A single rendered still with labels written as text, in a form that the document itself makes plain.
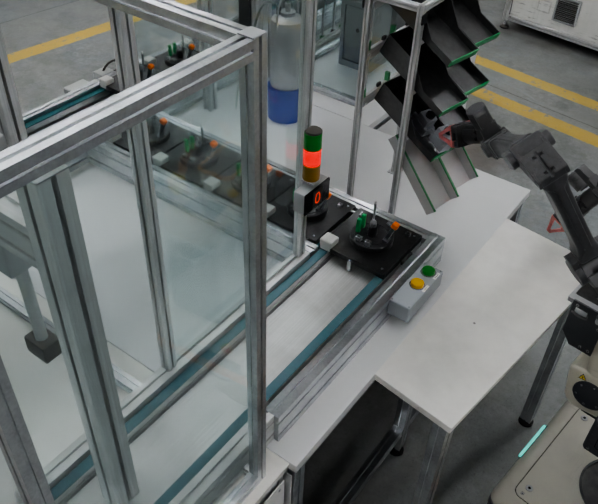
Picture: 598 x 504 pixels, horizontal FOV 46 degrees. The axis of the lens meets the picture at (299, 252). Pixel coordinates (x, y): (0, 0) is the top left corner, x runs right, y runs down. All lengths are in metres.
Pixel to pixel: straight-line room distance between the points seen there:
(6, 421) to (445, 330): 1.47
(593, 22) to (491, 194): 3.53
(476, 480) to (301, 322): 1.16
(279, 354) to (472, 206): 1.04
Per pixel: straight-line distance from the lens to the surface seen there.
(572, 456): 2.74
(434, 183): 2.42
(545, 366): 2.86
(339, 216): 2.34
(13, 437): 1.00
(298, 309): 2.08
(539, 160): 1.66
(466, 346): 2.14
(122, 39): 1.33
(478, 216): 2.62
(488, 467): 2.96
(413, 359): 2.07
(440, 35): 2.19
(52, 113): 3.04
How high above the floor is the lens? 2.40
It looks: 41 degrees down
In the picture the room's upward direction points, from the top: 2 degrees clockwise
